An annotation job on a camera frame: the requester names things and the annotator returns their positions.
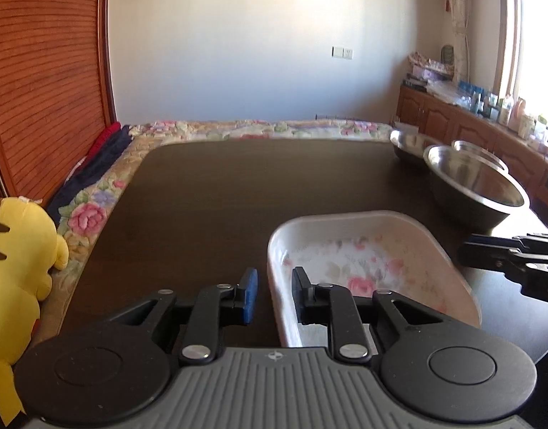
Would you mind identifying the white paper bag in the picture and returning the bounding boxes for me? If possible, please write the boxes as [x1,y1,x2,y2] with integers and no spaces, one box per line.
[392,120,419,138]

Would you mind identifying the row of bottles and jars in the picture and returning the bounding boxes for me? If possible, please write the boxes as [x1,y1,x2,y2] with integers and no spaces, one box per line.
[456,79,548,158]

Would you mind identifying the small stainless steel bowl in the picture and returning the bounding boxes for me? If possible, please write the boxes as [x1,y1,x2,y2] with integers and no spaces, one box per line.
[450,139,510,171]

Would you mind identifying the floral bedspread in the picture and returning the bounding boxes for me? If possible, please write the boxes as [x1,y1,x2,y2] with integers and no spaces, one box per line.
[31,119,394,346]

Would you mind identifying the yellow plush toy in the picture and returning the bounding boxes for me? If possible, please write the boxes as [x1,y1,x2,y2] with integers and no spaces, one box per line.
[0,195,71,428]

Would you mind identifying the patterned beige curtain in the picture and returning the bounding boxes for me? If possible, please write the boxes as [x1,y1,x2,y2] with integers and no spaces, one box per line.
[434,0,472,85]

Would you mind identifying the clear plastic bag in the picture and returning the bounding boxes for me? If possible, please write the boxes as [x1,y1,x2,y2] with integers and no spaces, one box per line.
[428,79,463,104]

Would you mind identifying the white floral rectangular plate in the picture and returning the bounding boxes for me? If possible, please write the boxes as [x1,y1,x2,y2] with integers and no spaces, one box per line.
[266,210,481,350]

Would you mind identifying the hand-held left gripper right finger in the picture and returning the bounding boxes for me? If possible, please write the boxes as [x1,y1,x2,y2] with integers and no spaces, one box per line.
[290,266,445,364]

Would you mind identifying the medium stainless steel bowl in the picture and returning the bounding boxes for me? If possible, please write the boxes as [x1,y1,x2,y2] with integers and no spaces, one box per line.
[389,129,432,164]

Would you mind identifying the red and navy clothes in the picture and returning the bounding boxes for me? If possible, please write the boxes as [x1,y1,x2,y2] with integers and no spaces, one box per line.
[45,120,134,223]

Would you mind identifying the large stainless steel bowl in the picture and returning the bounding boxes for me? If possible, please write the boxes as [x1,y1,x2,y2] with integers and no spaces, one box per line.
[423,144,531,234]

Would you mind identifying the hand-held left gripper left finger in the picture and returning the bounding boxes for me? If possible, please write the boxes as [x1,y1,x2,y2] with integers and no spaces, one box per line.
[106,267,260,366]

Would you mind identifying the wooden cabinet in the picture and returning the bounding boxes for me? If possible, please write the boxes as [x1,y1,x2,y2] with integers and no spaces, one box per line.
[396,84,548,225]

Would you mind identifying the pile of boxes and bags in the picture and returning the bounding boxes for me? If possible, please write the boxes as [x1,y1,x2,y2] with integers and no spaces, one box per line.
[407,51,456,84]

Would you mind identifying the wooden louvered wardrobe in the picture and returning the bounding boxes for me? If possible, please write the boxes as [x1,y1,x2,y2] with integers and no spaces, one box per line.
[0,0,123,216]

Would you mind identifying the window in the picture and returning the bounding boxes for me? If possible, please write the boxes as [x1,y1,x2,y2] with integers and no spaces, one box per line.
[496,0,548,122]

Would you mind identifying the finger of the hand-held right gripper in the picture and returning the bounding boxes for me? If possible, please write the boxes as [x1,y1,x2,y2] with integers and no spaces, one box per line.
[515,231,548,258]
[457,233,526,274]

